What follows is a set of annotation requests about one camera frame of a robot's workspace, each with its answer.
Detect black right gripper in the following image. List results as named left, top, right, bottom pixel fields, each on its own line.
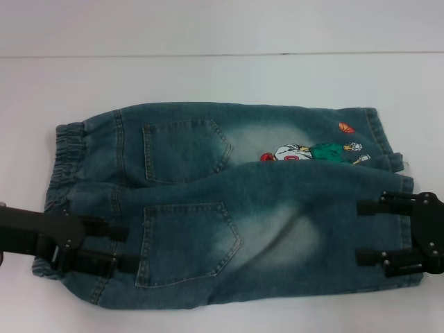
left=355, top=190, right=444, bottom=279

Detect blue denim shorts with embroidery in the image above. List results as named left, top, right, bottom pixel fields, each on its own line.
left=31, top=100, right=426, bottom=333

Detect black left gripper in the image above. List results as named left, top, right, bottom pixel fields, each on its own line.
left=0, top=207, right=142, bottom=275

